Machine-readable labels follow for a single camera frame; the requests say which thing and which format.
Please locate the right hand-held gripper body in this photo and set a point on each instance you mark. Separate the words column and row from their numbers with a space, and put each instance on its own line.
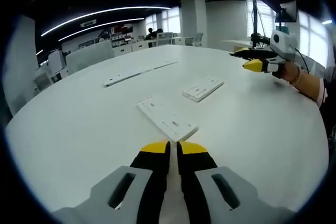
column 282, row 44

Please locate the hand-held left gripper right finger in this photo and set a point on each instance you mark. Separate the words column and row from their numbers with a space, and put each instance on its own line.
column 246, row 196

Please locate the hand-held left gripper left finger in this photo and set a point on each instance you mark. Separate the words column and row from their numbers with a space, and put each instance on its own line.
column 144, row 179

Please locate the white socket holder cover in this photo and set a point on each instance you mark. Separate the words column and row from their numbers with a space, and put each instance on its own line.
column 162, row 116

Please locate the person's right hand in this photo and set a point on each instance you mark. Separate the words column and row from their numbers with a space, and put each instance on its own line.
column 288, row 73

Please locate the teal box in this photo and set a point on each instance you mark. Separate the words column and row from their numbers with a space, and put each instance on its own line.
column 284, row 28

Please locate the black desk-mounted device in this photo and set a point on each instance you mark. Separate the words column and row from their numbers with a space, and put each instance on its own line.
column 261, row 39

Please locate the bright office window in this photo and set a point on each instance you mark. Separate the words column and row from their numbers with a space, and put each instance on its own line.
column 262, row 16
column 313, row 40
column 170, row 22

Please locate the black monitor screen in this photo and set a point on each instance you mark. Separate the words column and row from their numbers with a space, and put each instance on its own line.
column 288, row 11

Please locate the black monitor pole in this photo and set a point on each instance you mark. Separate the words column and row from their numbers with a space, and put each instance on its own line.
column 254, row 19

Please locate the white ceiling light strip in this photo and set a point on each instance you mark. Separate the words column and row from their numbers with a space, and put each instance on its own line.
column 105, row 13
column 326, row 22
column 105, row 25

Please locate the white mesh office chair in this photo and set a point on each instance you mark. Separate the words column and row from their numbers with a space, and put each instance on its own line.
column 198, row 40
column 43, row 82
column 165, row 39

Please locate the white square pillar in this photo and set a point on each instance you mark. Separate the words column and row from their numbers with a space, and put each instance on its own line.
column 194, row 19
column 19, row 64

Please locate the white office desk row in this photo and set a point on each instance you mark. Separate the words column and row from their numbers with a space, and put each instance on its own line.
column 131, row 48

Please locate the white product display shelf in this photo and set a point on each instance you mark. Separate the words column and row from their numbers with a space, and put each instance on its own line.
column 118, row 37

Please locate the white desk partition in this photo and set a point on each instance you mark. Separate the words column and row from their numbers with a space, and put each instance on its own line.
column 89, row 56

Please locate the white cabinet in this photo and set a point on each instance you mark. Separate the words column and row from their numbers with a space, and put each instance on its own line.
column 56, row 62

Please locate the ceiling air vent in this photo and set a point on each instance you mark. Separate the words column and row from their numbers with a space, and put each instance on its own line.
column 88, row 23

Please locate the long white plastic rail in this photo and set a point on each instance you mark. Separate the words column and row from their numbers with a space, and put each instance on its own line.
column 136, row 73

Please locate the red wall screen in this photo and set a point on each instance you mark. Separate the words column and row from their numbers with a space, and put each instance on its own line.
column 123, row 28

